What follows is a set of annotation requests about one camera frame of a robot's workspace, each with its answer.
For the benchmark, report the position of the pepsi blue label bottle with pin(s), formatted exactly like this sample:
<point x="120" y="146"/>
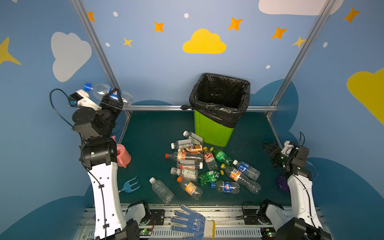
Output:
<point x="226" y="187"/>

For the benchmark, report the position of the orange-cap orange label bottle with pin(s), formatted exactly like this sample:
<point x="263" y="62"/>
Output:
<point x="189" y="187"/>

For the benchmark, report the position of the crushed green bottle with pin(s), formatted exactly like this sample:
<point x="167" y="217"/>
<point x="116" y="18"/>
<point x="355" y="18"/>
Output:
<point x="210" y="177"/>

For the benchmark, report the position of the white-cap green label bottle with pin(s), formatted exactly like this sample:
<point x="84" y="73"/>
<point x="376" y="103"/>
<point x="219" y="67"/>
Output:
<point x="189" y="174"/>

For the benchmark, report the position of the red label flat bottle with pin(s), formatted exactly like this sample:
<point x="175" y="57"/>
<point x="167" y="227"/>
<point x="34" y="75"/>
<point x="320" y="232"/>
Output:
<point x="190" y="164"/>

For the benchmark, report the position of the yellow-cap red label bottle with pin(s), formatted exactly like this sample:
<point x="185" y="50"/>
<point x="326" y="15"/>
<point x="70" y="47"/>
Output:
<point x="209" y="159"/>

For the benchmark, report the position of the red-cap orange tea bottle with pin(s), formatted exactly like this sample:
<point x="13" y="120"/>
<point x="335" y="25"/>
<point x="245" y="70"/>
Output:
<point x="179" y="156"/>

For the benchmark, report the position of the clear white-cap bottle front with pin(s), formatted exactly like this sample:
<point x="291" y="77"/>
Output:
<point x="163" y="192"/>

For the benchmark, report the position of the blue-cap clear water bottle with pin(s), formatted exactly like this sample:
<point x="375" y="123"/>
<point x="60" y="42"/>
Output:
<point x="100" y="90"/>

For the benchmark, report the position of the aluminium back frame rail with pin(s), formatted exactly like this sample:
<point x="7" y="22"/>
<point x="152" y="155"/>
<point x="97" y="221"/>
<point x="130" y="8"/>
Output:
<point x="172" y="108"/>

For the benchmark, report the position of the blue dotted work glove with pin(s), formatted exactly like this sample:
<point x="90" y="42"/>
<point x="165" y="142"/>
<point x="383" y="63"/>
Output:
<point x="192" y="224"/>

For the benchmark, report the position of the green sprite bottle upper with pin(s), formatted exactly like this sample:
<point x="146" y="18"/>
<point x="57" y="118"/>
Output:
<point x="222" y="156"/>

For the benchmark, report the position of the yellow-cap orange label bottle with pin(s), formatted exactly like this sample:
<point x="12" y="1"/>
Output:
<point x="242" y="179"/>

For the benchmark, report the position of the black bin liner bag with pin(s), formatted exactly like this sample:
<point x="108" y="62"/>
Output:
<point x="213" y="94"/>

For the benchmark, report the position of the blue plastic toy fork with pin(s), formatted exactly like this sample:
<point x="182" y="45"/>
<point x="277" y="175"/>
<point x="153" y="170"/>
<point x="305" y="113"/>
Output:
<point x="130" y="186"/>

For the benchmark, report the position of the clear square white-cap bottle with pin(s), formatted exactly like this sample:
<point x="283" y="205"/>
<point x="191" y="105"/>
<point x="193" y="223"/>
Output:
<point x="197" y="140"/>

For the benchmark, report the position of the green plastic trash bin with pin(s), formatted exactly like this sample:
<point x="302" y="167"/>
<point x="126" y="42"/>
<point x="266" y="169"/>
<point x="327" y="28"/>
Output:
<point x="212" y="133"/>

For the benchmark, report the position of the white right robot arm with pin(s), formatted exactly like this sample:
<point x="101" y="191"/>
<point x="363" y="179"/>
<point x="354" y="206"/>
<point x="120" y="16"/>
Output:
<point x="304" y="223"/>

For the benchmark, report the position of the clear flat white-cap bottle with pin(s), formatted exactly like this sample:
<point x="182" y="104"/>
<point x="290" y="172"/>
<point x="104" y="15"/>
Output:
<point x="181" y="144"/>

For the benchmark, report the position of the brown coffee bottle middle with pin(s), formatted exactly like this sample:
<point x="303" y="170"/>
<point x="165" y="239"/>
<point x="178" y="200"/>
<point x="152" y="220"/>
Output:
<point x="193" y="149"/>

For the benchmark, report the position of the pink watering can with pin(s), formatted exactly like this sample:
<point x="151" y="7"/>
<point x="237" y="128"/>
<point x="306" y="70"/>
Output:
<point x="123" y="156"/>

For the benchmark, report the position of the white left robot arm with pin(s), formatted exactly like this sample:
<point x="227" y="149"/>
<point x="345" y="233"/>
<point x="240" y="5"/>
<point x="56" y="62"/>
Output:
<point x="99" y="157"/>

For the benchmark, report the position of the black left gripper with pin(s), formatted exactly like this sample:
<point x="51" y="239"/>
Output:
<point x="111" y="102"/>

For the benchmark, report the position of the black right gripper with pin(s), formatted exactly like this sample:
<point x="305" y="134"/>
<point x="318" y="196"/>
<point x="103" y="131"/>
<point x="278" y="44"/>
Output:
<point x="272" y="150"/>

